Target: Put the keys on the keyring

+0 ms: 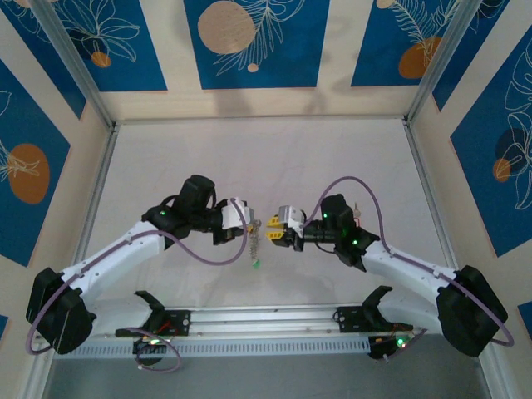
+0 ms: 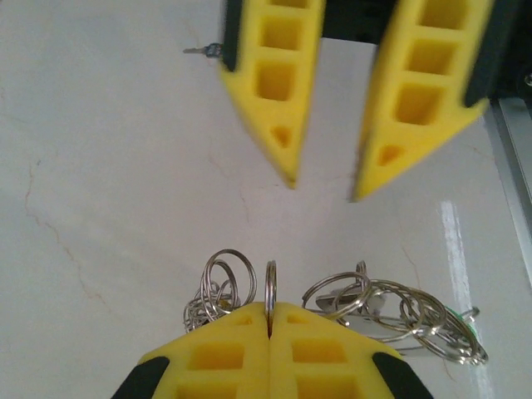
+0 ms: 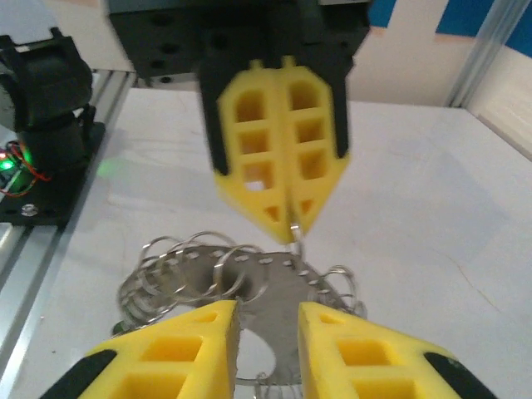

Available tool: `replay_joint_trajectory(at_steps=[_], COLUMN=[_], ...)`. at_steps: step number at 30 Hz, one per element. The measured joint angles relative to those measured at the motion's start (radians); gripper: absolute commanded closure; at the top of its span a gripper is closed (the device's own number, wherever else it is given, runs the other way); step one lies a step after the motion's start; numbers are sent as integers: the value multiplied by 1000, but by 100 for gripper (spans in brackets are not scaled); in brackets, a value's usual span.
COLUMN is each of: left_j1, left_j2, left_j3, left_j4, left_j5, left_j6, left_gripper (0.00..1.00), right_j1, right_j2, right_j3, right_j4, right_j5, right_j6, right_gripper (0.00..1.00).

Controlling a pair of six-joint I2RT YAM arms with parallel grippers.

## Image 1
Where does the aluminium mounting rail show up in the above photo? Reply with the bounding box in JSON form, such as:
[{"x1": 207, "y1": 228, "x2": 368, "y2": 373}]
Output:
[{"x1": 35, "y1": 299, "x2": 498, "y2": 342}]

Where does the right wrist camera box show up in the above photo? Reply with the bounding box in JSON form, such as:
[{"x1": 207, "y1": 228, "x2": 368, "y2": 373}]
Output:
[{"x1": 278, "y1": 204, "x2": 308, "y2": 241}]

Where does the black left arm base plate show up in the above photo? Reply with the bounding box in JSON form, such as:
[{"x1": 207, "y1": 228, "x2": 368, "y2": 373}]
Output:
[{"x1": 115, "y1": 309, "x2": 191, "y2": 337}]

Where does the aluminium table edge rail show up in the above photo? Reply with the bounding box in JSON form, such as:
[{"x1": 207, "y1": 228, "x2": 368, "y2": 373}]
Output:
[
  {"x1": 403, "y1": 122, "x2": 462, "y2": 275},
  {"x1": 74, "y1": 123, "x2": 121, "y2": 267},
  {"x1": 112, "y1": 117, "x2": 409, "y2": 126}
]

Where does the aluminium frame post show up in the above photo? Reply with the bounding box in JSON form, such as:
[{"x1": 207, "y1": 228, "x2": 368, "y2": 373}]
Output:
[
  {"x1": 405, "y1": 0, "x2": 485, "y2": 126},
  {"x1": 31, "y1": 0, "x2": 116, "y2": 128}
]

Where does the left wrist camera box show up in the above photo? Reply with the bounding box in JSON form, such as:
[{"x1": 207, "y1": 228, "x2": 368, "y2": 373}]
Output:
[{"x1": 219, "y1": 195, "x2": 254, "y2": 230}]

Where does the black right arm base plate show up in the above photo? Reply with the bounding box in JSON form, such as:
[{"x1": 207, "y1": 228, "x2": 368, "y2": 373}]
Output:
[{"x1": 337, "y1": 306, "x2": 415, "y2": 333}]

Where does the grey slotted cable duct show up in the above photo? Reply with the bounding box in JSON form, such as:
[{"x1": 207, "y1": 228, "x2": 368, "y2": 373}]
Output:
[{"x1": 66, "y1": 335, "x2": 371, "y2": 359}]

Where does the metal key plate with rings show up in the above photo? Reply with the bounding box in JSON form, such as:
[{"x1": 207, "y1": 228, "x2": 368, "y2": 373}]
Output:
[{"x1": 248, "y1": 219, "x2": 264, "y2": 262}]

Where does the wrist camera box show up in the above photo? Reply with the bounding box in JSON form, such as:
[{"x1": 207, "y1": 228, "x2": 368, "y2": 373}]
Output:
[
  {"x1": 219, "y1": 195, "x2": 254, "y2": 230},
  {"x1": 278, "y1": 204, "x2": 308, "y2": 241}
]

